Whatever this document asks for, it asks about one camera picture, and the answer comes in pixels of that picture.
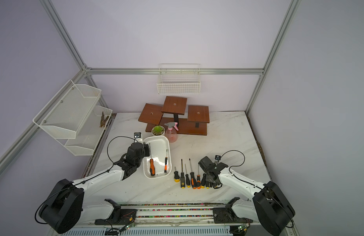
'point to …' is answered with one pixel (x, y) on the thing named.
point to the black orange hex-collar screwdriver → (193, 181)
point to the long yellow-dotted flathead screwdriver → (182, 177)
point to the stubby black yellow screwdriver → (176, 177)
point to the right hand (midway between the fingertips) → (216, 178)
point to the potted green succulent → (158, 130)
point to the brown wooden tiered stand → (196, 124)
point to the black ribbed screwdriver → (203, 183)
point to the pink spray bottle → (171, 133)
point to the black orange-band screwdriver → (198, 182)
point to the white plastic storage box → (158, 164)
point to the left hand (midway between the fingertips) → (144, 144)
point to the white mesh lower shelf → (89, 135)
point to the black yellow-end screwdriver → (207, 184)
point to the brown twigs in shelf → (103, 120)
